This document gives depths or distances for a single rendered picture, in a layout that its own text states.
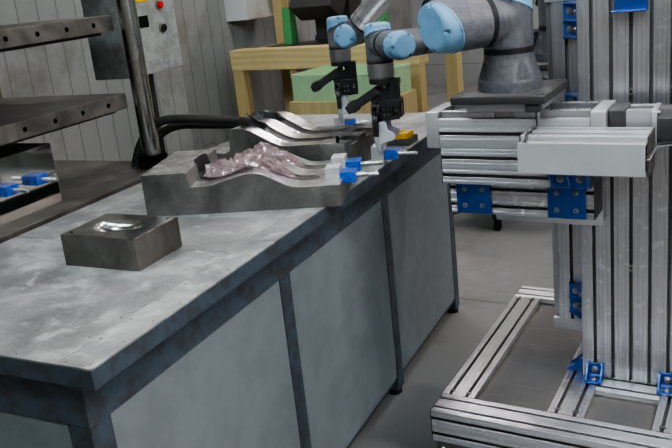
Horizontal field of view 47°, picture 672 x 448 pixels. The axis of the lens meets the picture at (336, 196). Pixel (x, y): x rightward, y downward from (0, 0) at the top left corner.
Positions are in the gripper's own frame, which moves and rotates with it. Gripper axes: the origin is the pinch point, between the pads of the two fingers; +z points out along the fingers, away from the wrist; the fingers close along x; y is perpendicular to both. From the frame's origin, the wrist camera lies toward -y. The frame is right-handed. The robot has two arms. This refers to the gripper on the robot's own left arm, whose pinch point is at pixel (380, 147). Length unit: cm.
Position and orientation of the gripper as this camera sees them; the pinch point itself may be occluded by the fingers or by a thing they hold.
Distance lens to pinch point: 227.5
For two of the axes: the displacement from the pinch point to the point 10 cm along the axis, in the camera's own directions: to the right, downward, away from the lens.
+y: 9.6, -0.2, -2.9
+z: 1.0, 9.6, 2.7
